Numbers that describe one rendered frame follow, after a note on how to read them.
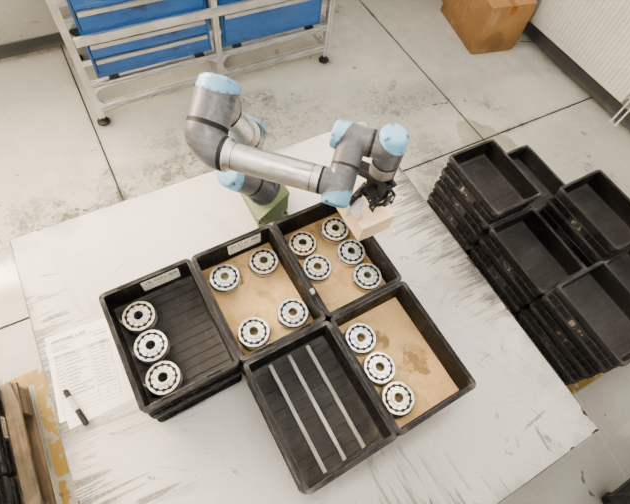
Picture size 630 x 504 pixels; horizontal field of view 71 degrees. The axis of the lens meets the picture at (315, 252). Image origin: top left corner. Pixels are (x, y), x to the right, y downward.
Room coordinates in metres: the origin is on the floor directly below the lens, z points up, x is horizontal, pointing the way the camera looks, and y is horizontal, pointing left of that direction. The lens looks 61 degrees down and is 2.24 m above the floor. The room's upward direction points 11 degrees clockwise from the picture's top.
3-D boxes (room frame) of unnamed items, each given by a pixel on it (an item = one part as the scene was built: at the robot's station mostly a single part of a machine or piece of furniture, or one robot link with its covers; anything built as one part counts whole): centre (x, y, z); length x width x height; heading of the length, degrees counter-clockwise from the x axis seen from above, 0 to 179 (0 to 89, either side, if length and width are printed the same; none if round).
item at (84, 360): (0.25, 0.68, 0.70); 0.33 x 0.23 x 0.01; 38
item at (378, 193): (0.81, -0.14, 1.24); 0.09 x 0.08 x 0.12; 38
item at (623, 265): (1.17, -1.62, 0.31); 0.40 x 0.30 x 0.34; 38
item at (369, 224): (0.83, -0.13, 1.08); 0.16 x 0.12 x 0.07; 38
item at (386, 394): (0.32, -0.34, 0.86); 0.10 x 0.10 x 0.01
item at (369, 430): (0.26, -0.09, 0.87); 0.40 x 0.30 x 0.11; 39
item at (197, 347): (0.38, 0.39, 0.87); 0.40 x 0.30 x 0.11; 39
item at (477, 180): (1.56, -0.81, 0.37); 0.40 x 0.30 x 0.45; 38
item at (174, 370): (0.25, 0.38, 0.86); 0.10 x 0.10 x 0.01
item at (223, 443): (0.52, 0.03, 0.35); 1.60 x 1.60 x 0.70; 38
